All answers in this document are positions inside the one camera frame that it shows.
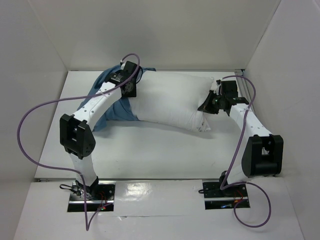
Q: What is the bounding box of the blue pillowcase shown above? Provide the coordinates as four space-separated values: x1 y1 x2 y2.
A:
87 65 157 133

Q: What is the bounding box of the white pillow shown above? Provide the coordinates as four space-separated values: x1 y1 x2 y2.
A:
129 70 214 132

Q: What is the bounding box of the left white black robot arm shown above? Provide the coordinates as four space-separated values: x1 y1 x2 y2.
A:
59 70 139 200

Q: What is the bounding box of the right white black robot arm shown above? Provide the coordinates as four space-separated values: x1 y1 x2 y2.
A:
198 76 284 196

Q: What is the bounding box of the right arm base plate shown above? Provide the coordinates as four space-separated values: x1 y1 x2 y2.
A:
198 181 250 210

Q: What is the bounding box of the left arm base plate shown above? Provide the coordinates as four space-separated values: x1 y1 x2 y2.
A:
66 181 116 213

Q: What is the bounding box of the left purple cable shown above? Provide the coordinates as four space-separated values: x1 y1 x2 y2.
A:
16 52 141 231

